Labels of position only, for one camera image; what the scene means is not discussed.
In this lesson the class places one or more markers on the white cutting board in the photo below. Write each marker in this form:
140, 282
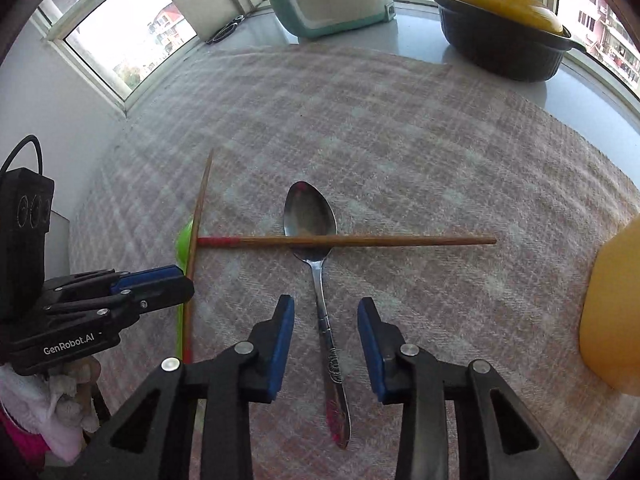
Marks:
210, 5

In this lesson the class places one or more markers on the yellow plastic cup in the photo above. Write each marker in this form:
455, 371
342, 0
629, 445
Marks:
615, 310

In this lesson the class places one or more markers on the metal spoon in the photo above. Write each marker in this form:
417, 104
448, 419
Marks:
309, 215

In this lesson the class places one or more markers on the dark casserole pot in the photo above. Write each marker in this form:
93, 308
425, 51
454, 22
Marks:
500, 55

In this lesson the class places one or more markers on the person's left hand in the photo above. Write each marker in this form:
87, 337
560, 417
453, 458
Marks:
67, 405

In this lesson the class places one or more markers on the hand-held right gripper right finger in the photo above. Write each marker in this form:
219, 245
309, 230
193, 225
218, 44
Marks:
367, 350

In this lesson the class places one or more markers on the pink checked cloth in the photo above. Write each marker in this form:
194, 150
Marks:
400, 160

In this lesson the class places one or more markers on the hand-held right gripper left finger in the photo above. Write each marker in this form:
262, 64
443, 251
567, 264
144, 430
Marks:
282, 340

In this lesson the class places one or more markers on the yellow pot lid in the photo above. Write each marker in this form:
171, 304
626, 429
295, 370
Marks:
500, 0

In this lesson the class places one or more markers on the green plastic spoon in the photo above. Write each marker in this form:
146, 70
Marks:
183, 242

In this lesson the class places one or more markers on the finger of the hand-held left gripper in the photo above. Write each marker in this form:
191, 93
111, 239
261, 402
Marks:
160, 296
150, 276

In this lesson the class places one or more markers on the person's left forearm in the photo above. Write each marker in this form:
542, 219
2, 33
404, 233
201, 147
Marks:
30, 440

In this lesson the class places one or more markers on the white window frame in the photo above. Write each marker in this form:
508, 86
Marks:
95, 72

